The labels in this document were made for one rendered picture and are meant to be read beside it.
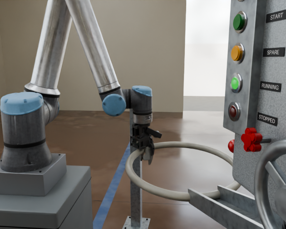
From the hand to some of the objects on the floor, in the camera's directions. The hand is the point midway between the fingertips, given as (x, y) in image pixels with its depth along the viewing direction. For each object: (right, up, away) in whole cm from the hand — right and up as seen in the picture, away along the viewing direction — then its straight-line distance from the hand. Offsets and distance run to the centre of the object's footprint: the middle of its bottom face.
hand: (146, 160), depth 131 cm
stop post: (-7, -69, +88) cm, 112 cm away
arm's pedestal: (-48, -88, -6) cm, 101 cm away
